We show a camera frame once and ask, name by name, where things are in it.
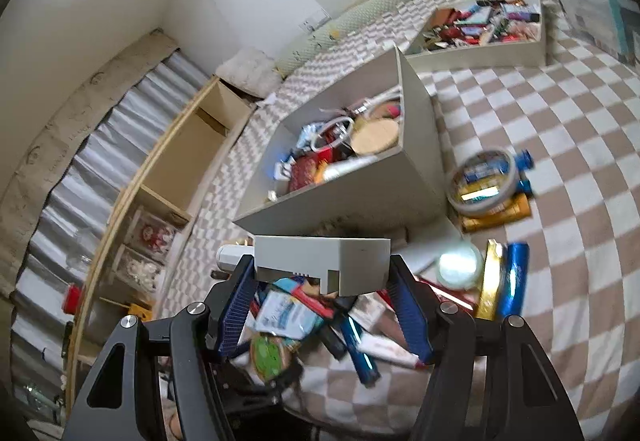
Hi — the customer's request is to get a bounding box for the clear toy storage box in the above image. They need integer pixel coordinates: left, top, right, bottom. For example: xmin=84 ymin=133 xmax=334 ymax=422
xmin=126 ymin=207 xmax=192 ymax=268
xmin=111 ymin=242 xmax=167 ymax=293

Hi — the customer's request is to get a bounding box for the white flat rectangular case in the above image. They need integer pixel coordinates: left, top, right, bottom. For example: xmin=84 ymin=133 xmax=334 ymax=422
xmin=403 ymin=231 xmax=467 ymax=273

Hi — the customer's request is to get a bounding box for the white knit pillow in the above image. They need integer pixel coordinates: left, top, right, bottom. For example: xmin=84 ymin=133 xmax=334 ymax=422
xmin=216 ymin=47 xmax=282 ymax=100

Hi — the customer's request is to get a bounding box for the grey pleated curtain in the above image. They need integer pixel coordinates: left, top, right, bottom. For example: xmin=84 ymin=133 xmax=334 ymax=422
xmin=9 ymin=50 xmax=212 ymax=423

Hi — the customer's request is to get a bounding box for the white plastic handheld gadget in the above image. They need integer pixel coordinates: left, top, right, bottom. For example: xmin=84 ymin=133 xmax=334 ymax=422
xmin=254 ymin=235 xmax=392 ymax=296

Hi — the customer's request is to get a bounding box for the red cup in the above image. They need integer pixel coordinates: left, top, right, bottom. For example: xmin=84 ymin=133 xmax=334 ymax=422
xmin=63 ymin=284 xmax=82 ymax=314

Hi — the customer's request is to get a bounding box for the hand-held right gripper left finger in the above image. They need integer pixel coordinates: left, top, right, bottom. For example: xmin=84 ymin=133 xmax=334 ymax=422
xmin=62 ymin=255 xmax=257 ymax=441

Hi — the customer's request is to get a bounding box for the beige curtain valance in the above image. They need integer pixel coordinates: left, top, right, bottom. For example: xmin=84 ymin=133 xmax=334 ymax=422
xmin=0 ymin=27 xmax=182 ymax=298

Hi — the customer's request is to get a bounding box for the mint green round lid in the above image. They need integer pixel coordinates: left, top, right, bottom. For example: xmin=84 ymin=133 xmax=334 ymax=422
xmin=437 ymin=245 xmax=485 ymax=290

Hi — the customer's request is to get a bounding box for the beige cardboard storage box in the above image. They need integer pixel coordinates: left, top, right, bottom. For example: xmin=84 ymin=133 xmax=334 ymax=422
xmin=232 ymin=45 xmax=449 ymax=238

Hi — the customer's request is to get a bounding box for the round wooden coaster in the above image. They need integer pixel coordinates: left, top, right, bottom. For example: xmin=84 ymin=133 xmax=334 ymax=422
xmin=349 ymin=117 xmax=402 ymax=158

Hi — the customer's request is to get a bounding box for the white squeeze tube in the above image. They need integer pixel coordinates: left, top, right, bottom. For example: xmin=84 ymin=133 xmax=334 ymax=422
xmin=321 ymin=155 xmax=382 ymax=182

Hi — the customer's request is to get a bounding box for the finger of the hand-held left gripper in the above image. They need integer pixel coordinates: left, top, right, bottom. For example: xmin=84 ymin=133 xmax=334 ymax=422
xmin=215 ymin=361 xmax=306 ymax=417

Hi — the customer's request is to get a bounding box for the blue metallic tube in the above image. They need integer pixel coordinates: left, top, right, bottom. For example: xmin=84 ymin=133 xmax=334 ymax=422
xmin=339 ymin=315 xmax=382 ymax=385

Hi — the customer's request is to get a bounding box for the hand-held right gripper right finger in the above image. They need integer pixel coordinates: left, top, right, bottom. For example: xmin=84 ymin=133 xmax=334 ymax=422
xmin=387 ymin=255 xmax=583 ymax=441

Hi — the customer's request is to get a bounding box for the gold foil packet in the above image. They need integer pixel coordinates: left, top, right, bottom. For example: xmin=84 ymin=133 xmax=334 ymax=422
xmin=474 ymin=240 xmax=504 ymax=320

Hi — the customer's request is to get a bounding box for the red printed box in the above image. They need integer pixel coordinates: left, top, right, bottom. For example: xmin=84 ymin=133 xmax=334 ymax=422
xmin=286 ymin=155 xmax=322 ymax=192

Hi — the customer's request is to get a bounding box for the white cosmetic tube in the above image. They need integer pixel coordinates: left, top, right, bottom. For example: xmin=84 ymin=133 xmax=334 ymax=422
xmin=357 ymin=308 xmax=432 ymax=370

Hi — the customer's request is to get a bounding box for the yellow lighter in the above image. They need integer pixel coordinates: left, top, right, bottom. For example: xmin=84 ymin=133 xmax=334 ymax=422
xmin=459 ymin=185 xmax=502 ymax=202

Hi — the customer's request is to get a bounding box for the shallow beige cardboard tray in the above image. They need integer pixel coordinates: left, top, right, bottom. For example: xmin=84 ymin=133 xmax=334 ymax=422
xmin=402 ymin=0 xmax=547 ymax=70

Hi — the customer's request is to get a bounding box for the white wall socket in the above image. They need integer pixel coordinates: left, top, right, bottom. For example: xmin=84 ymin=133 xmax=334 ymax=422
xmin=299 ymin=10 xmax=332 ymax=32

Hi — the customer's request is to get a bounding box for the pile of assorted trinkets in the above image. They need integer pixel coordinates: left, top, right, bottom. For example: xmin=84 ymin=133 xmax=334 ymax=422
xmin=422 ymin=0 xmax=543 ymax=49

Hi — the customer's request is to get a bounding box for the masking tape roll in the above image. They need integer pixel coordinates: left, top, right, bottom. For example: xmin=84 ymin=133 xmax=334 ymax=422
xmin=446 ymin=149 xmax=519 ymax=217

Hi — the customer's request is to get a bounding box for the blue clear lighter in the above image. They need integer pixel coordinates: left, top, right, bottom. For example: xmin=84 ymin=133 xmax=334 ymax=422
xmin=464 ymin=160 xmax=507 ymax=182

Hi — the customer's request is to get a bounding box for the wooden shelf unit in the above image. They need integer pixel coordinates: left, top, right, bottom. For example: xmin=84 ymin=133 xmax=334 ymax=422
xmin=61 ymin=75 xmax=257 ymax=403

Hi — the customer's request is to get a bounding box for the white blue printed pouch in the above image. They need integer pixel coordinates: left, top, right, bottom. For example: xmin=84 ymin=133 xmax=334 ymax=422
xmin=254 ymin=290 xmax=327 ymax=340

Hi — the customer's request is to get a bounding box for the green round packet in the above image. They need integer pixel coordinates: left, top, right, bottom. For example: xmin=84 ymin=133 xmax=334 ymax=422
xmin=249 ymin=330 xmax=303 ymax=385

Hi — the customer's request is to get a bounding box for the blue shiny packet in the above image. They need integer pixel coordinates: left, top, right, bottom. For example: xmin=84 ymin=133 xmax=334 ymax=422
xmin=499 ymin=242 xmax=532 ymax=323

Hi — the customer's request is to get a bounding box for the white cable loop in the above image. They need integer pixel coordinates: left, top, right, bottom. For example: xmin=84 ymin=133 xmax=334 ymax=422
xmin=310 ymin=115 xmax=357 ymax=152

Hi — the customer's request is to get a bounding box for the orange printed lighter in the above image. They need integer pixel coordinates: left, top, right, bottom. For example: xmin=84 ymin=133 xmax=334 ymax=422
xmin=459 ymin=193 xmax=532 ymax=234

